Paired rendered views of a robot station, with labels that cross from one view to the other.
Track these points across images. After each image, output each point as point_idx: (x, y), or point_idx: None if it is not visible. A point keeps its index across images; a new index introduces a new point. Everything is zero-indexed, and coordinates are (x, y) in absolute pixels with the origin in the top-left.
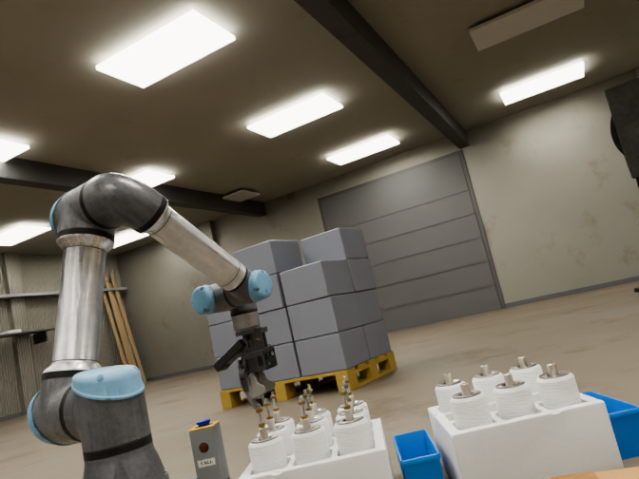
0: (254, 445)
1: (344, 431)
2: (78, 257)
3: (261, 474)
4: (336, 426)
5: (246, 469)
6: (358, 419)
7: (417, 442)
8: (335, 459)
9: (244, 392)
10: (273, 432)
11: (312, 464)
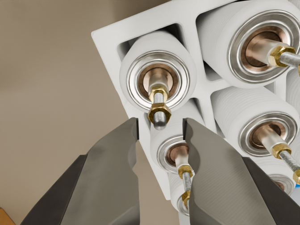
0: (122, 73)
1: (170, 194)
2: None
3: (113, 72)
4: (181, 190)
5: (151, 15)
6: (185, 214)
7: None
8: (149, 161)
9: (88, 151)
10: (222, 70)
11: (139, 139)
